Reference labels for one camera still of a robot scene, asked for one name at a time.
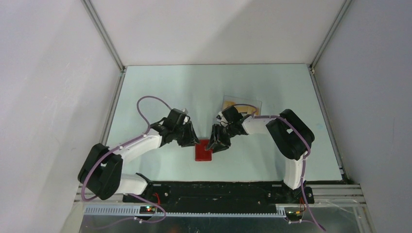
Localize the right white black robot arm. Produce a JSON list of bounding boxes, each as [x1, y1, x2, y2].
[[206, 104, 315, 203]]

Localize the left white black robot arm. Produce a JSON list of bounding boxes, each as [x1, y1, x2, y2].
[[78, 109, 199, 202]]

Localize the grey slotted cable duct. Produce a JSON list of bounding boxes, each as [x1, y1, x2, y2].
[[84, 205, 287, 218]]

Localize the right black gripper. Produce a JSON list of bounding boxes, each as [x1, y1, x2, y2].
[[206, 123, 237, 154]]

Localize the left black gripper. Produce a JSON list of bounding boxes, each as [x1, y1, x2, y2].
[[173, 120, 200, 147]]

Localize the orange credit card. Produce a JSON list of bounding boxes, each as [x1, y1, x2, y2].
[[223, 101, 236, 110], [238, 106, 260, 116]]

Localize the left aluminium frame post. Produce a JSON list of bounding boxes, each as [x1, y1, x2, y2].
[[81, 0, 125, 72]]

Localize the aluminium front rail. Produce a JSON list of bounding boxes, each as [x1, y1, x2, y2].
[[309, 184, 366, 207]]

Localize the aluminium frame post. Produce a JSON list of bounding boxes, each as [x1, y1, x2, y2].
[[310, 0, 353, 70], [81, 0, 125, 72]]

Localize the red leather card holder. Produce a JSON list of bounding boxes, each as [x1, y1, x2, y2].
[[195, 139, 212, 162]]

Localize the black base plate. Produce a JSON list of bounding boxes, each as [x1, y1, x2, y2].
[[139, 181, 314, 204]]

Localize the right aluminium frame post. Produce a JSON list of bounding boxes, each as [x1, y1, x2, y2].
[[310, 0, 353, 70]]

